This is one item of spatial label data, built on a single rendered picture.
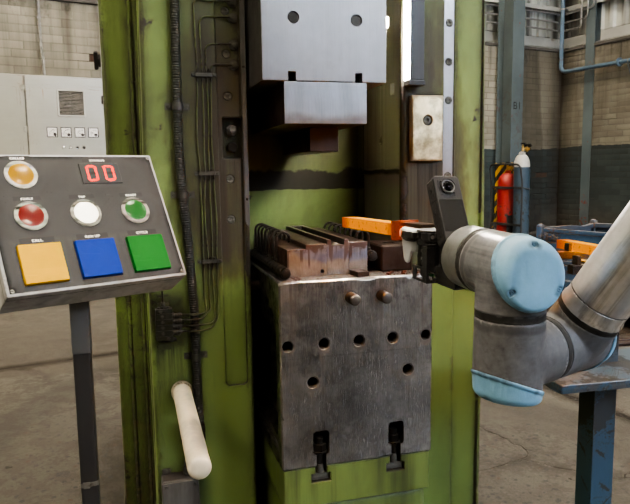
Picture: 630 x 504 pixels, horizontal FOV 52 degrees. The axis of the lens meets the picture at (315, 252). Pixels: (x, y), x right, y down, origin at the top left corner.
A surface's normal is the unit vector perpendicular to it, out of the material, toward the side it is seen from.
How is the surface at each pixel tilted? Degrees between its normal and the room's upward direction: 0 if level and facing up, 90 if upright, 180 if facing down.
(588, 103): 90
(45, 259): 60
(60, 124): 90
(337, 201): 90
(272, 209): 90
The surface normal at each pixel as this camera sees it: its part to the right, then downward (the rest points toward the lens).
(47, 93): 0.47, 0.10
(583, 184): -0.89, 0.07
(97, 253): 0.56, -0.42
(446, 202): 0.26, -0.37
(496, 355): -0.55, 0.12
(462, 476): 0.27, 0.11
